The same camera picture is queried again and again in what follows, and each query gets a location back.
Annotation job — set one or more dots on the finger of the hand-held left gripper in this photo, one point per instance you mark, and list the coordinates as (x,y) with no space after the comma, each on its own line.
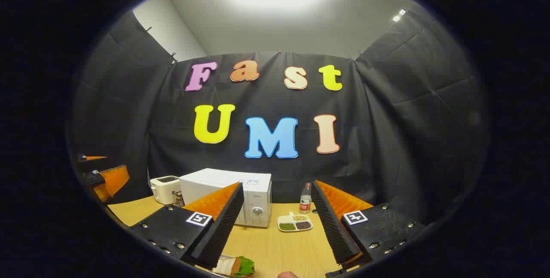
(114,179)
(84,164)

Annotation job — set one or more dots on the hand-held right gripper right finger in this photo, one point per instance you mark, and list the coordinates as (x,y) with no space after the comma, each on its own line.
(331,226)

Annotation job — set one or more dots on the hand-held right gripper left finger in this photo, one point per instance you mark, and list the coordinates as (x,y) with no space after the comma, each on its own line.
(223,226)

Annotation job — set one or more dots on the toast and lettuce sandwich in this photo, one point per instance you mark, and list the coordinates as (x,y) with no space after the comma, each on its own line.
(242,267)

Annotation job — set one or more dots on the white microwave oven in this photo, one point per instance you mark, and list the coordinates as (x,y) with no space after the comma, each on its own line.
(258,196)

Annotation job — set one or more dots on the red label water bottle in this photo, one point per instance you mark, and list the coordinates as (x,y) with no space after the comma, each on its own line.
(305,200)

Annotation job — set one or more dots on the white divided dish of beans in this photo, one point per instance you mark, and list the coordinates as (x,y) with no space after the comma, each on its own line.
(294,225)

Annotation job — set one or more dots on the white toaster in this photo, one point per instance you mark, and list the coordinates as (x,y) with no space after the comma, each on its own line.
(163,190)

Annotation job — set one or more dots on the small ceiling light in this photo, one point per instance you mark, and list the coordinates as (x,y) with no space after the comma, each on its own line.
(398,15)

